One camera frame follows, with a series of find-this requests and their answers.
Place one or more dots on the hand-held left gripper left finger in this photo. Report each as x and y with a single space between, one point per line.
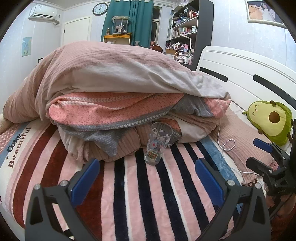
85 179

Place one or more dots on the pink ribbed duvet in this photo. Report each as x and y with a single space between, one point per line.
104 64

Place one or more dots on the framed wall picture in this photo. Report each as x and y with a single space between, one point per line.
263 11

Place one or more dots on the white bed headboard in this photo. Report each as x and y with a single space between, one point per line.
231 67

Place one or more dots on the dark cluttered bookshelf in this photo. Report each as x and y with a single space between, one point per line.
203 27

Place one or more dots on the striped plush blanket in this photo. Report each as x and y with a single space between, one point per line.
138 197

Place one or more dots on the pink and grey patterned quilt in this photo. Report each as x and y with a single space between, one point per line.
104 111

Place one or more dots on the pink ribbed pillow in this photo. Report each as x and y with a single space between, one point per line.
240 143

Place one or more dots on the glass display case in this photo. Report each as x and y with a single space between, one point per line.
119 25

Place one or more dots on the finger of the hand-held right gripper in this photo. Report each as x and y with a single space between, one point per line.
255 164
262 144

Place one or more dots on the avocado plush toy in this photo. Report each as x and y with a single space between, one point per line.
275 120

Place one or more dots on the window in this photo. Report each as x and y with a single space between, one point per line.
156 25

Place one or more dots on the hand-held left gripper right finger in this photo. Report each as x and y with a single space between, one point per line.
208 180

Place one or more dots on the round wall clock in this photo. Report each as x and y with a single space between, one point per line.
100 9

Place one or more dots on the small wall poster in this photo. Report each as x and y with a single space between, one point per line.
26 46

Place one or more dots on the printed clear glass cup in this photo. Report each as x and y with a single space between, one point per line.
157 148

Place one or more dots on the white air conditioner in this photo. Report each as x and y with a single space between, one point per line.
44 12

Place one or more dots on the white door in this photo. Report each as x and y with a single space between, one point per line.
76 31

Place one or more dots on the teal curtain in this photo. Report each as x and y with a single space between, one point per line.
138 25

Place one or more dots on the yellow cabinet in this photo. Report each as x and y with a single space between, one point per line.
116 39

